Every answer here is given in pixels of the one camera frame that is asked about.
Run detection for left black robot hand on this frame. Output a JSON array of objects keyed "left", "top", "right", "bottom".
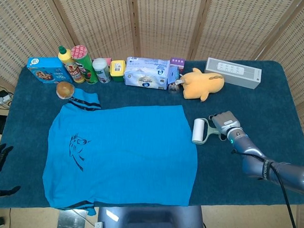
[{"left": 0, "top": 142, "right": 22, "bottom": 198}]

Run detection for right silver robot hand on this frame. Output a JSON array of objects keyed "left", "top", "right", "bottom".
[{"left": 208, "top": 110, "right": 244, "bottom": 142}]

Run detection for green white lint roller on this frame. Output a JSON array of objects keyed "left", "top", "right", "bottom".
[{"left": 191, "top": 114, "right": 229, "bottom": 146}]

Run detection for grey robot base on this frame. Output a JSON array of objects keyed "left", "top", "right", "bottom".
[{"left": 93, "top": 203, "right": 204, "bottom": 228}]

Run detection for dark blue tablecloth-covered table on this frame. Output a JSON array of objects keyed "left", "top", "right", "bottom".
[{"left": 0, "top": 55, "right": 304, "bottom": 216}]

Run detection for orange plush toy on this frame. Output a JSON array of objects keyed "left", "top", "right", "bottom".
[{"left": 179, "top": 66, "right": 226, "bottom": 103}]

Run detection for grey power strip box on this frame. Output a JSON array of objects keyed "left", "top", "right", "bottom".
[{"left": 204, "top": 55, "right": 263, "bottom": 92}]

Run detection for white floor power strip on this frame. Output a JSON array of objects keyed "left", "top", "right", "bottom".
[{"left": 0, "top": 90, "right": 13, "bottom": 108}]

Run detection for small clear jar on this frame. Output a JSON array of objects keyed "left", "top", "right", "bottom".
[{"left": 168, "top": 82, "right": 181, "bottom": 95}]

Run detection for purple box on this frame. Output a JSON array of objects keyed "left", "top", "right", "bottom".
[{"left": 167, "top": 56, "right": 186, "bottom": 82}]

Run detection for wrapped bread bun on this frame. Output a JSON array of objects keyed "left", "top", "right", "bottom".
[{"left": 55, "top": 80, "right": 75, "bottom": 100}]

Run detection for blue tissue pack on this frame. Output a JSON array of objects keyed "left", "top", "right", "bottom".
[{"left": 123, "top": 55, "right": 172, "bottom": 92}]

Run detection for blue cookie box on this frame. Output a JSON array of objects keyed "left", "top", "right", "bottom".
[{"left": 26, "top": 55, "right": 73, "bottom": 86}]

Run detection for shiny metal floor plate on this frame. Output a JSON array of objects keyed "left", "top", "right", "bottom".
[{"left": 54, "top": 208, "right": 99, "bottom": 228}]

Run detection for blue t-shirt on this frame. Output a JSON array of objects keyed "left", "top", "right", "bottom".
[{"left": 38, "top": 83, "right": 200, "bottom": 219}]

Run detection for yellow bottle green cap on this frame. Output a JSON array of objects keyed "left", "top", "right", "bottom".
[{"left": 57, "top": 44, "right": 85, "bottom": 85}]

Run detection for woven folding screen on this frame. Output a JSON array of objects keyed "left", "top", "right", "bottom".
[{"left": 0, "top": 0, "right": 304, "bottom": 160}]

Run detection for yellow green plastic container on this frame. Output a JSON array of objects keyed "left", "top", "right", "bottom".
[{"left": 109, "top": 59, "right": 128, "bottom": 83}]

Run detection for green chips can pink lid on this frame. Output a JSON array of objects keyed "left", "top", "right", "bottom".
[{"left": 70, "top": 44, "right": 99, "bottom": 86}]

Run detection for white lidded cup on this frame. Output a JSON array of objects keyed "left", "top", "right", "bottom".
[{"left": 92, "top": 57, "right": 112, "bottom": 85}]

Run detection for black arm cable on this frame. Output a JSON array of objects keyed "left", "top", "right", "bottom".
[{"left": 231, "top": 146, "right": 297, "bottom": 228}]

